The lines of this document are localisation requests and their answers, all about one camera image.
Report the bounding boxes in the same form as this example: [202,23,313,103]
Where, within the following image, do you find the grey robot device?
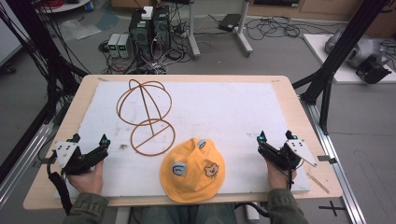
[324,28,390,70]

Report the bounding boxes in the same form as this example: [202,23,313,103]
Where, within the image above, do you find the aluminium rail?
[299,95,369,224]
[0,120,56,207]

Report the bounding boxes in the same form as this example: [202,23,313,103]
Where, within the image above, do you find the clear plastic sheet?
[58,18,103,42]

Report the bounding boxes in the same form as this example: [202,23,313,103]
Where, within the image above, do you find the grey desk leg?
[186,0,202,61]
[233,0,254,58]

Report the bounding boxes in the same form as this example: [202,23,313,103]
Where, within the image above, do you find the person's left hand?
[67,160,105,197]

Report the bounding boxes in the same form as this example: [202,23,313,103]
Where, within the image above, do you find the yellow bucket hat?
[159,137,227,204]

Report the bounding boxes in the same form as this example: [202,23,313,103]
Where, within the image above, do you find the person's legs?
[139,203,238,224]

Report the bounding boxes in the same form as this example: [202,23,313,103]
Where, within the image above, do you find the flat black box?
[218,12,243,33]

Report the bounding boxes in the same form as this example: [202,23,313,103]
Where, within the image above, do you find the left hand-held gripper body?
[54,140,108,175]

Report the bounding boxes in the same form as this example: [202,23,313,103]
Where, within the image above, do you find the white foam board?
[53,80,313,200]

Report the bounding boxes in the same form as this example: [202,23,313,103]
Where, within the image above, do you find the black device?
[355,55,393,85]

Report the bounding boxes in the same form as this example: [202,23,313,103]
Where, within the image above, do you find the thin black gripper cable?
[285,155,296,191]

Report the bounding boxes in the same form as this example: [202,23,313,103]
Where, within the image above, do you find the bundle of computer cables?
[98,39,193,76]

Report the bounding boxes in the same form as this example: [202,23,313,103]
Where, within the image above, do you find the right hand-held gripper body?
[257,138,318,172]

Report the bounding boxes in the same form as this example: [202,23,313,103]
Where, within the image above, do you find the black metal frame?
[291,0,391,135]
[0,0,90,185]

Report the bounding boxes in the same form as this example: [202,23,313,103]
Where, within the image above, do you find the white floor platform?
[302,33,396,85]

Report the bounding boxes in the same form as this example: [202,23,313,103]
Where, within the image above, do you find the person's right hand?
[265,159,298,191]

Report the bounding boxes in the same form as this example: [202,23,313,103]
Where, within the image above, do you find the brown wire hat stand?
[115,78,177,158]

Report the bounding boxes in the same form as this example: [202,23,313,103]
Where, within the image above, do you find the thick black cable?
[233,202,273,219]

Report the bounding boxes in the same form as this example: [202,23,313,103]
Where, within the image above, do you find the black computer tower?
[151,5,172,52]
[128,10,154,61]

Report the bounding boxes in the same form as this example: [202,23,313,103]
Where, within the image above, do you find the tangle of black floor cables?
[245,14,335,42]

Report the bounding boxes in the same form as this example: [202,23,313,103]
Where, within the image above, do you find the black gripper strap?
[46,150,75,217]

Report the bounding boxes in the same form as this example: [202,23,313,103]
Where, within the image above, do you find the small white box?
[141,6,154,21]

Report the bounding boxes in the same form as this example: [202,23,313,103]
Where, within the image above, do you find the grey power supply unit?
[117,34,133,60]
[106,33,122,59]

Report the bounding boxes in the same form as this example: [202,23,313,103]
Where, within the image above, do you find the white power strip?
[244,202,261,224]

